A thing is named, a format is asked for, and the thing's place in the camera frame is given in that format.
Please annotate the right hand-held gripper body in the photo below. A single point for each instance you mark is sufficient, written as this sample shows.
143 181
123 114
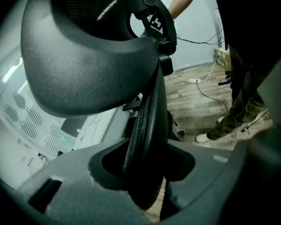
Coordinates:
155 22

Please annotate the white power strip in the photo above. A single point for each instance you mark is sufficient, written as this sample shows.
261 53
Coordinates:
194 80

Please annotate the person's black shirt torso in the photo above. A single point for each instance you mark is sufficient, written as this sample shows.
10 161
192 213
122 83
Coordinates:
253 20

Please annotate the small tan patterned box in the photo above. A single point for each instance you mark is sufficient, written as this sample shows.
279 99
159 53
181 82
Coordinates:
222 57

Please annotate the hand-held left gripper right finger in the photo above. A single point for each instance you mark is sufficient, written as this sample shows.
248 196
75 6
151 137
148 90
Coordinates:
201 177

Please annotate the white shoe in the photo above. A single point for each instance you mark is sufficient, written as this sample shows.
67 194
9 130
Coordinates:
203 137
220 119

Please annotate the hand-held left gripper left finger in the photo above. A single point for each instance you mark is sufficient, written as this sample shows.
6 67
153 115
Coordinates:
84 196

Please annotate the black mesh office chair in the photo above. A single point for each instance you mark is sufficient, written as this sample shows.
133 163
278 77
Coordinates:
84 67

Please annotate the person's right forearm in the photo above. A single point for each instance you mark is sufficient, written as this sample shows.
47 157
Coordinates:
181 1

